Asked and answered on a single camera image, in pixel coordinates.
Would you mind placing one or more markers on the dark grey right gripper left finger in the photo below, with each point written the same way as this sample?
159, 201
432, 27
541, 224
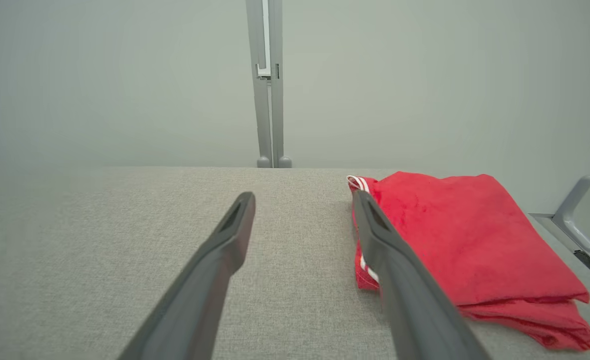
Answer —
209, 290

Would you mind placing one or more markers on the red shorts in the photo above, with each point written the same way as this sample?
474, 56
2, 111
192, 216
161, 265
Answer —
475, 240

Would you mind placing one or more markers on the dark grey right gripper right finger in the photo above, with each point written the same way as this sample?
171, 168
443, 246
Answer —
410, 300

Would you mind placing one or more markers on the grey double-bar metal post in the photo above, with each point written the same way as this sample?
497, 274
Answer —
274, 115

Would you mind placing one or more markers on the grey metal corner bracket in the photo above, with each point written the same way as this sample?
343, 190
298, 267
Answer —
572, 220

